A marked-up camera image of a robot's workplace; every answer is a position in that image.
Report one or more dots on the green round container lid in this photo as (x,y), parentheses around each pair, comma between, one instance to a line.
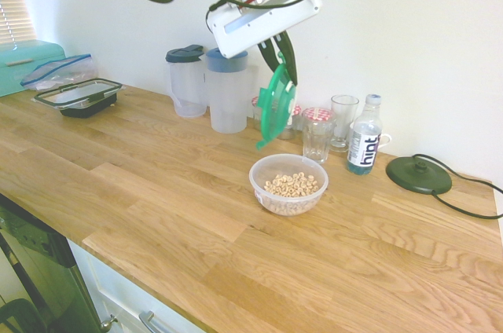
(275,113)

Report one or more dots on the tall footed drinking glass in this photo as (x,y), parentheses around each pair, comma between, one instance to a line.
(344,121)

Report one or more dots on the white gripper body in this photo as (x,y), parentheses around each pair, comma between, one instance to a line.
(267,23)

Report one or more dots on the clear plastic food container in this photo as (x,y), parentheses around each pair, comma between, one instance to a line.
(259,176)

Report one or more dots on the black kettle base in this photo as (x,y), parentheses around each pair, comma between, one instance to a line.
(416,178)

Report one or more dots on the zip plastic bag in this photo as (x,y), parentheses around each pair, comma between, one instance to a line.
(67,70)

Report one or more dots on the stainless steel dishwasher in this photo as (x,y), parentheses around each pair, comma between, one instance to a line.
(43,262)

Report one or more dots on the glass jar red checkered lid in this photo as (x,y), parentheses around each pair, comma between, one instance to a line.
(317,113)
(295,129)
(256,113)

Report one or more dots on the white cabinet drawer front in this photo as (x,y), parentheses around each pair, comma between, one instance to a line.
(118,293)

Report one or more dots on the clear pitcher with blue lid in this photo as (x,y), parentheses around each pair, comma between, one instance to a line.
(228,89)

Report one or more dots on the white mug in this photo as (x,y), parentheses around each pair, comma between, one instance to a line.
(386,140)

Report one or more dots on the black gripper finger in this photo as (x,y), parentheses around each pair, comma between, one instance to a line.
(288,56)
(270,54)

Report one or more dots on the clear pitcher with dark lid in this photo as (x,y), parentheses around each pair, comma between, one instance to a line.
(186,85)

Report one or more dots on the silver cabinet knob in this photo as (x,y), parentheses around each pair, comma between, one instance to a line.
(107,324)

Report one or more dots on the black container with clear lid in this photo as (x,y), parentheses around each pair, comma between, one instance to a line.
(78,109)

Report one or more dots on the faceted glass tumbler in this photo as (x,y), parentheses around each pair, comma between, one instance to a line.
(318,144)

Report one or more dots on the teal bread box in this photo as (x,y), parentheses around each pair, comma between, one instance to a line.
(15,70)

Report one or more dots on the hint water bottle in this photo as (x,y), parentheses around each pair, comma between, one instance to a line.
(363,148)

